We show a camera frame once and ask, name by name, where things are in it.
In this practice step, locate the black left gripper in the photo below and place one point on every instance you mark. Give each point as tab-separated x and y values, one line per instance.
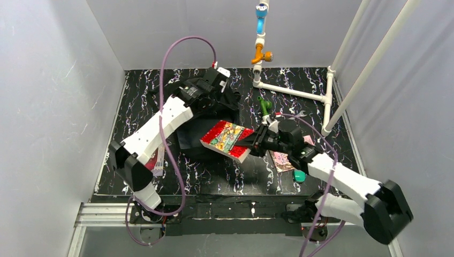
220	90

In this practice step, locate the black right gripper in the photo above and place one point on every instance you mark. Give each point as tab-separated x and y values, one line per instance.
264	138

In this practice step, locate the black backpack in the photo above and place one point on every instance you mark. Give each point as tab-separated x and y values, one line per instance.
189	134

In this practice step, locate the red Treehouse paperback book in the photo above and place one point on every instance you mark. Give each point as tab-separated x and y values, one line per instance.
222	138

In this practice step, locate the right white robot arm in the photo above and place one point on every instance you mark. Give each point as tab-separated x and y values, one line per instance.
380	208

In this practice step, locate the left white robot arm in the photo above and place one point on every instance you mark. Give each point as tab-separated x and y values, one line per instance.
180	102

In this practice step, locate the pink picture book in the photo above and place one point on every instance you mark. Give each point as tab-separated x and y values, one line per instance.
283	162

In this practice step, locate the green and white pipe fitting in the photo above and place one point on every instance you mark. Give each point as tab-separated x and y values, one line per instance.
265	107

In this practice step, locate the silver open-end wrench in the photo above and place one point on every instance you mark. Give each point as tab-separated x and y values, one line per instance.
300	114

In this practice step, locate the small teal box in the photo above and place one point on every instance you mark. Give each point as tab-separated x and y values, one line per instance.
298	176

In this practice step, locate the orange tap valve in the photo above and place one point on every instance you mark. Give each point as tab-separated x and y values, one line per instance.
259	56

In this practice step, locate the thin pink illustrated book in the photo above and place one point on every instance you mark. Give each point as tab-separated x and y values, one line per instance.
156	162

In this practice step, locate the blue pipe valve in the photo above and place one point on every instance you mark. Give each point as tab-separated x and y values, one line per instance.
261	11

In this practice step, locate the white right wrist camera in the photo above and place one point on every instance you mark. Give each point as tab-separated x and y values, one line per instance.
271	122

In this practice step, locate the white PVC pipe frame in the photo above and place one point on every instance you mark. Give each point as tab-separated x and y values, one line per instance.
330	120

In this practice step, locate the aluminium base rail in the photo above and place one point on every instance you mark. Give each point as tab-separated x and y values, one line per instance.
102	229

